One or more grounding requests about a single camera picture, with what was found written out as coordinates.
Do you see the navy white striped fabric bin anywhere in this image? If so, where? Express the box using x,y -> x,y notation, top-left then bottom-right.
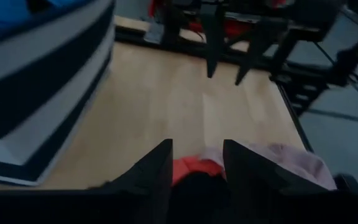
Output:
0,0 -> 117,187

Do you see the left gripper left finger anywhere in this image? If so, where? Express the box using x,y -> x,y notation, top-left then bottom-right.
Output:
88,139 -> 174,224

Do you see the pink garment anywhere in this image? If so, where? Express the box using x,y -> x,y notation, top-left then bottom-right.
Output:
197,142 -> 337,191

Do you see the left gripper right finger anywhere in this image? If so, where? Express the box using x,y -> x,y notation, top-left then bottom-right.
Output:
223,139 -> 329,224

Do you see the orange-red beanie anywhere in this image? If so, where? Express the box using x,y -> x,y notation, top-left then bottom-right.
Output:
172,155 -> 227,187

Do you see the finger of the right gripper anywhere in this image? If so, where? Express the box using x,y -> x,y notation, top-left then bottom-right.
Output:
234,18 -> 272,86
202,2 -> 226,78

